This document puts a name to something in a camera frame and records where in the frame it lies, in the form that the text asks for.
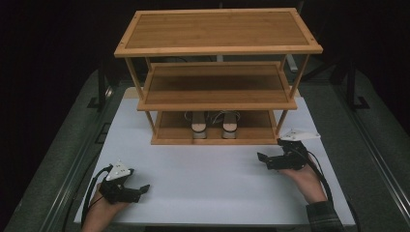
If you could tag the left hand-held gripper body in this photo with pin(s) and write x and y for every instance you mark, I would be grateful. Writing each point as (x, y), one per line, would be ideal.
(117, 190)

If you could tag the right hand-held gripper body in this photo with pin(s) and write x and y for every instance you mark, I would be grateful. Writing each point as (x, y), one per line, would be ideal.
(288, 158)

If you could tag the wooden three-tier shelf rack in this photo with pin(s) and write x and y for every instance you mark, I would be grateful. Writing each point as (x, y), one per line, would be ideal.
(216, 30)

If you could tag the person's left hand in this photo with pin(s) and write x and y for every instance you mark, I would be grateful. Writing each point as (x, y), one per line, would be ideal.
(104, 209)

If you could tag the person's right hand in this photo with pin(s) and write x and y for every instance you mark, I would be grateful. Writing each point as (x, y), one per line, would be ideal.
(306, 183)

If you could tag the black metal stand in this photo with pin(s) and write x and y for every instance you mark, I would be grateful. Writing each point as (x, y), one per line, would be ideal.
(354, 87)
(101, 87)

